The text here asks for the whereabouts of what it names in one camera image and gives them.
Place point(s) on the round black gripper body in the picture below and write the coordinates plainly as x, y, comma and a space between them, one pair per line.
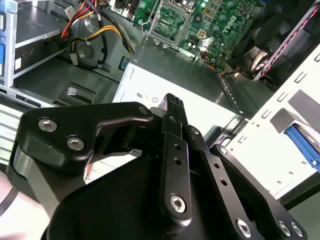
120, 207

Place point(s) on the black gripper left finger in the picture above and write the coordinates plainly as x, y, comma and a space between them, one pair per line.
75, 125

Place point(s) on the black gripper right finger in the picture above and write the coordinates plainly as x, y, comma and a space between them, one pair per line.
240, 190

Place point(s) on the hard disk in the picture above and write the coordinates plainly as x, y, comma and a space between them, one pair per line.
302, 142

